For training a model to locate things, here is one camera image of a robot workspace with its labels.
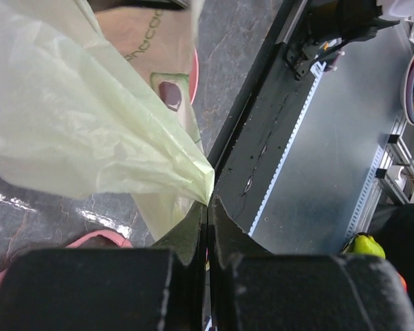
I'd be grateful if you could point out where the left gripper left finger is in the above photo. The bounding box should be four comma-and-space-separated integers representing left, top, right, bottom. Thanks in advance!
0, 203, 207, 330

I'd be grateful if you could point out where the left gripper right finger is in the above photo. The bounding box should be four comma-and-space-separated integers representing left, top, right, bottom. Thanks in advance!
208, 197, 414, 330

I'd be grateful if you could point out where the translucent green plastic bag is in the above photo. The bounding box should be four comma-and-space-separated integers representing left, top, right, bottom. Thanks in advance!
0, 1, 215, 239

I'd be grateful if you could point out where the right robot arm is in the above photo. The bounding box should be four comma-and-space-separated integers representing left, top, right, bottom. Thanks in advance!
285, 1, 398, 81

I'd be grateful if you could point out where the green fake fruit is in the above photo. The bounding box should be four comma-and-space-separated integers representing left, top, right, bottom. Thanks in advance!
342, 232, 386, 259

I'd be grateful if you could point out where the pink baseball cap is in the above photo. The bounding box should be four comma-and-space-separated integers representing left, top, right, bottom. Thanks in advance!
0, 230, 132, 285

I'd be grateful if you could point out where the pink plate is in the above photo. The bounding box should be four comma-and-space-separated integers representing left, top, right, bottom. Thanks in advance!
189, 50, 199, 104

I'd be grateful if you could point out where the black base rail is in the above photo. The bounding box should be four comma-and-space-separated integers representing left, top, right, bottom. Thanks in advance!
209, 1, 330, 231

